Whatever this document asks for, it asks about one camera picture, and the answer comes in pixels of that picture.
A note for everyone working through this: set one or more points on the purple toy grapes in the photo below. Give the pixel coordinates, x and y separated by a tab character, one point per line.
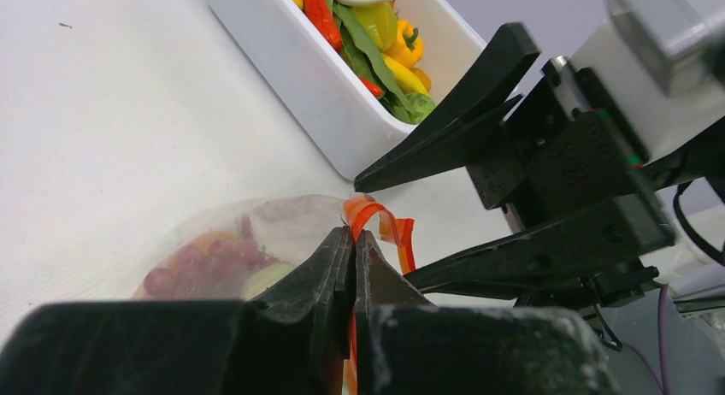
214	265

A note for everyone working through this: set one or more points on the clear zip top bag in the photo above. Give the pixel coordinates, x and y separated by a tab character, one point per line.
291	227

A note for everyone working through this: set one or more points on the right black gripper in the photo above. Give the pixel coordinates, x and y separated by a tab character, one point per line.
565	170

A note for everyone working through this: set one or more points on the small green toy sprout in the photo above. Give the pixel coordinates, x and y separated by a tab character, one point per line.
421	106

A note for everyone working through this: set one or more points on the yellow toy bell pepper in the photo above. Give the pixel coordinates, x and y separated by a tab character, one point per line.
408	47

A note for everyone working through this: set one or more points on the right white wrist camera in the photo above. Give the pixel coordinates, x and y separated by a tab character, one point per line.
662	61

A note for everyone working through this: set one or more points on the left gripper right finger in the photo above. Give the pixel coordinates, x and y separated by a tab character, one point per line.
407	345

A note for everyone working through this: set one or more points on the green toy cabbage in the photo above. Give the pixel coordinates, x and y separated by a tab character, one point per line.
264	278

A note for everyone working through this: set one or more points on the white plastic food bin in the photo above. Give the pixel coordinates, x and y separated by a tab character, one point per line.
345	122

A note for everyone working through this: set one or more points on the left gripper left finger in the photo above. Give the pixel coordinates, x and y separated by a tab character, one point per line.
290	339

